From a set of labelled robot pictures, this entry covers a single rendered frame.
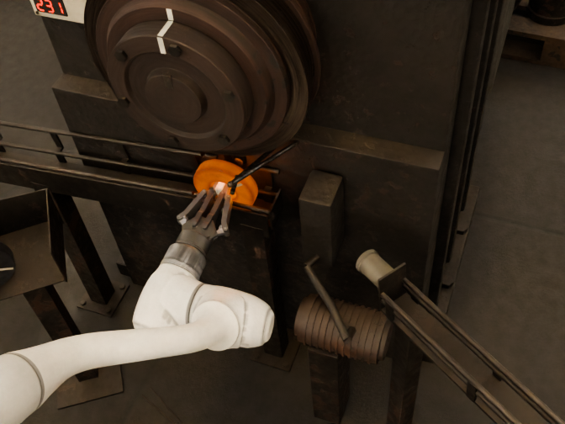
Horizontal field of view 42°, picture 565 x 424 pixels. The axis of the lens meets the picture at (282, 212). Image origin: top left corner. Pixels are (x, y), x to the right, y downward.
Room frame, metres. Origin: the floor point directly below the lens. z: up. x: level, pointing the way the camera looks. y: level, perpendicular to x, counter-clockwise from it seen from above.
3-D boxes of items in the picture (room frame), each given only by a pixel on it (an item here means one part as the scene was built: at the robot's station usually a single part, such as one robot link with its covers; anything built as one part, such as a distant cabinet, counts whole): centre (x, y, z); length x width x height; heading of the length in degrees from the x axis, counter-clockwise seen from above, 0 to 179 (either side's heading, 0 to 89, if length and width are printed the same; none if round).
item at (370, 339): (0.89, -0.11, 0.27); 0.22 x 0.13 x 0.53; 64
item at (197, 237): (1.01, 0.19, 0.74); 0.09 x 0.08 x 0.07; 154
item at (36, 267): (1.11, 0.68, 0.36); 0.26 x 0.20 x 0.72; 99
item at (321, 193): (1.06, -0.09, 0.68); 0.11 x 0.08 x 0.24; 154
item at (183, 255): (0.94, 0.23, 0.74); 0.09 x 0.06 x 0.09; 64
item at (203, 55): (1.06, 0.17, 1.11); 0.28 x 0.06 x 0.28; 64
